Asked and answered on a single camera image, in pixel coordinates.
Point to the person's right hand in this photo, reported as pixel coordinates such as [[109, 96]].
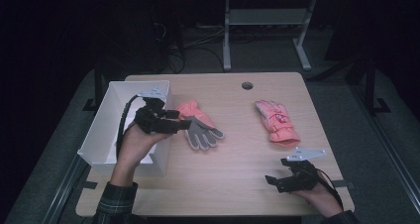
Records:
[[322, 197]]

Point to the white metal stand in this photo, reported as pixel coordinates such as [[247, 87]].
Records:
[[264, 16]]

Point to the pink padded glove with print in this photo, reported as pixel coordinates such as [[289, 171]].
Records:
[[277, 121]]

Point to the person's left hand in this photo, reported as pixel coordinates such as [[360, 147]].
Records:
[[135, 146]]

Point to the white storage box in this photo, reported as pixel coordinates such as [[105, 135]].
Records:
[[99, 131]]

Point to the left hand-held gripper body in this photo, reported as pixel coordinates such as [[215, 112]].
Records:
[[148, 116]]

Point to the black tape strip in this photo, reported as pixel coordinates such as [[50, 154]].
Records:
[[345, 184], [89, 185]]

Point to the black metal stand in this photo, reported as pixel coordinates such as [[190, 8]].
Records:
[[370, 85], [98, 85]]

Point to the grey knit glove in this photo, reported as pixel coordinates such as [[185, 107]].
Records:
[[201, 134]]

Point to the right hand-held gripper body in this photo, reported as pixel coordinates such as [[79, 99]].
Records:
[[303, 177]]

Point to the grey floor rail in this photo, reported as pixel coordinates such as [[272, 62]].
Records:
[[389, 148], [62, 191]]

